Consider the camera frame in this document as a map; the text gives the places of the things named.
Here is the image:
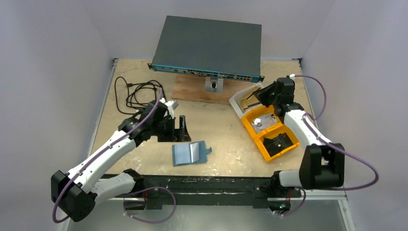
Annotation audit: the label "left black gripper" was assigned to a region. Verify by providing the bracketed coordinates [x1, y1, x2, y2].
[152, 115, 190, 142]

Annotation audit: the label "gold cards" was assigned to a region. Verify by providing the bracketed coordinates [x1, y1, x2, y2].
[239, 99, 258, 112]

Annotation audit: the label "blue card holder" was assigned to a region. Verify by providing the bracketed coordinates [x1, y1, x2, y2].
[172, 141, 212, 167]

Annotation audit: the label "white plastic bin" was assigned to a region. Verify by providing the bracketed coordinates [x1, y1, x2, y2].
[229, 83, 264, 119]

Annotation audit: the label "yellow bin middle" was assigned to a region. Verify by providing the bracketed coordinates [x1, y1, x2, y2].
[241, 105, 283, 139]

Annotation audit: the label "yellow bin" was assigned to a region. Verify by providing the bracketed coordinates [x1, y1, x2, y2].
[241, 105, 283, 139]
[254, 126, 300, 162]

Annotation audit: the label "silver items in bin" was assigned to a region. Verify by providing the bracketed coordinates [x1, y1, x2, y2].
[251, 113, 278, 133]

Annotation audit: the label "yellow bin front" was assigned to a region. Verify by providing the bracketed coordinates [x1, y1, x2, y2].
[254, 126, 300, 162]

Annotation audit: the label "wooden board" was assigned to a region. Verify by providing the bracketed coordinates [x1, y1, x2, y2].
[172, 74, 253, 104]

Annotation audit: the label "black item in bin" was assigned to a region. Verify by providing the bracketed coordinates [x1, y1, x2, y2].
[263, 133, 293, 157]

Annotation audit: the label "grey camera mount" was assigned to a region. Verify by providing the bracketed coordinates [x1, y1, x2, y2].
[204, 77, 224, 93]

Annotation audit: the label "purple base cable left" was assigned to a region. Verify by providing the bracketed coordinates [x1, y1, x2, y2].
[122, 187, 177, 224]

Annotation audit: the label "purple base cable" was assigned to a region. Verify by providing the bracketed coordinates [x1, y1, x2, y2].
[272, 188, 306, 218]
[122, 187, 177, 224]

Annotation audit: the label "grey network switch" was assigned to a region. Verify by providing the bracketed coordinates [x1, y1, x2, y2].
[148, 15, 264, 83]

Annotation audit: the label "black coiled cable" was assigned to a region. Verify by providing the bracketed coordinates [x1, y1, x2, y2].
[114, 76, 167, 116]

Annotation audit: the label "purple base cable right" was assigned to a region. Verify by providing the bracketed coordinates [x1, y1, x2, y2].
[272, 188, 306, 218]

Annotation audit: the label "aluminium frame rail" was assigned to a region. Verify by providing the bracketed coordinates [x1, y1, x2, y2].
[93, 188, 345, 209]

